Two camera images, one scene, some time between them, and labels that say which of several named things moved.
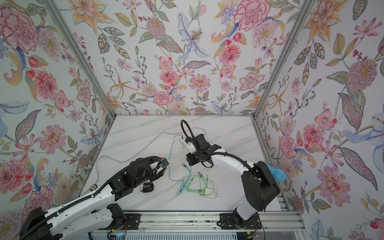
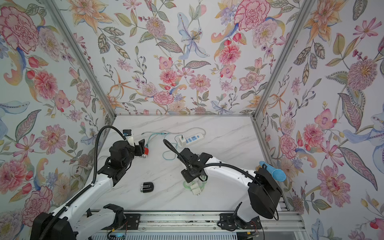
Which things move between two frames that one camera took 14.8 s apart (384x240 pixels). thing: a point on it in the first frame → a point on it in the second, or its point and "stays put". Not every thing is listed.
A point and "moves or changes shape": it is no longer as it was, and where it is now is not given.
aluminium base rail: x=280 y=221 stays put
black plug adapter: x=147 y=187 stays put
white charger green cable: x=208 y=191 moves or changes shape
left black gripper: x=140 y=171 → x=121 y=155
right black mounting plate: x=227 y=221 stays put
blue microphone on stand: x=278 y=174 stays put
